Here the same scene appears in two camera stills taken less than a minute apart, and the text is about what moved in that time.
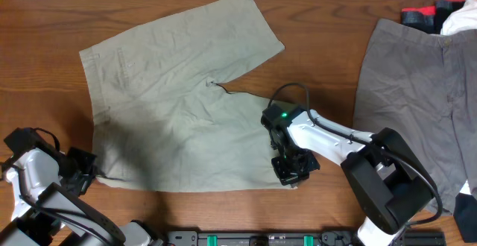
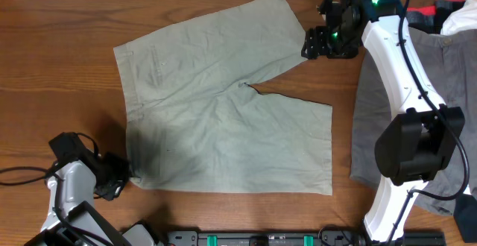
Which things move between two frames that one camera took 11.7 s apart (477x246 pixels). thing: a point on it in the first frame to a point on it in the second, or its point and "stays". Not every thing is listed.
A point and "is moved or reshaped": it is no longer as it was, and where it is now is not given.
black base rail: (302, 238) stays
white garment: (460, 20) stays
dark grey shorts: (422, 86) stays
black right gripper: (287, 177) to (316, 42)
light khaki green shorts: (160, 120) is moved or reshaped
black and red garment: (430, 18) stays
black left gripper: (85, 160) to (121, 165)
